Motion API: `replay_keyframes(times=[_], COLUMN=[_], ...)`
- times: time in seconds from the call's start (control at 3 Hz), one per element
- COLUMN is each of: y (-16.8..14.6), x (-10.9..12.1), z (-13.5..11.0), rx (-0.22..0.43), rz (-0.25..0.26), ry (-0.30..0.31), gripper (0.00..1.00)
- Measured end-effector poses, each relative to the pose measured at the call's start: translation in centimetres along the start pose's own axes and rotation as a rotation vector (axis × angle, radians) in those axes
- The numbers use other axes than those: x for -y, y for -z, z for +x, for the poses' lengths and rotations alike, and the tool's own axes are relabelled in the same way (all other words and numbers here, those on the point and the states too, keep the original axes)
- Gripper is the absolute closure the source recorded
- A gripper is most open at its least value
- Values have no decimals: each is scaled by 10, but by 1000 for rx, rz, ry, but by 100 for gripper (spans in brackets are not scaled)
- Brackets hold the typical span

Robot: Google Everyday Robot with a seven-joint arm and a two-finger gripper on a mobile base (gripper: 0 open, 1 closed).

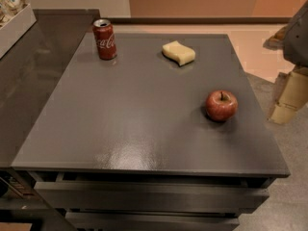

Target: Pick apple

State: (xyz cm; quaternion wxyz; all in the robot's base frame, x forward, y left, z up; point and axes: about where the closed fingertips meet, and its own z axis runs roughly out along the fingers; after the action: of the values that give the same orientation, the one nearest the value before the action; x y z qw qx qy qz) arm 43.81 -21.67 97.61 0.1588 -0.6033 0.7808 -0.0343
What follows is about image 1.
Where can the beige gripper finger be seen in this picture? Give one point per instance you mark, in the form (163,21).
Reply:
(290,94)

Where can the grey robot gripper body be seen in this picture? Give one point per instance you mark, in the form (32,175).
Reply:
(296,40)

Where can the red apple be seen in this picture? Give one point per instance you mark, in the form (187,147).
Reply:
(221,105)

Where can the yellow sponge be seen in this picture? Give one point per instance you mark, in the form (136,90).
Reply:
(178,52)

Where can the upper grey drawer front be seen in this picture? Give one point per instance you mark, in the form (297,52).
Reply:
(151,197)

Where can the grey drawer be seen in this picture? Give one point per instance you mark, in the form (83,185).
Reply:
(134,222)
(151,197)

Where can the grey drawer cabinet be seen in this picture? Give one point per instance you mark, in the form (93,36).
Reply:
(141,118)

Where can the red cola can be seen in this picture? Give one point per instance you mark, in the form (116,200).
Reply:
(104,38)

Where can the lower grey drawer front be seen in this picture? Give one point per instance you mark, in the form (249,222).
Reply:
(134,222)

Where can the snack bag in box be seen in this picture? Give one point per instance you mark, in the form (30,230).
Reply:
(9,8)

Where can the white cardboard box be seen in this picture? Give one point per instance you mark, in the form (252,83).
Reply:
(12,31)

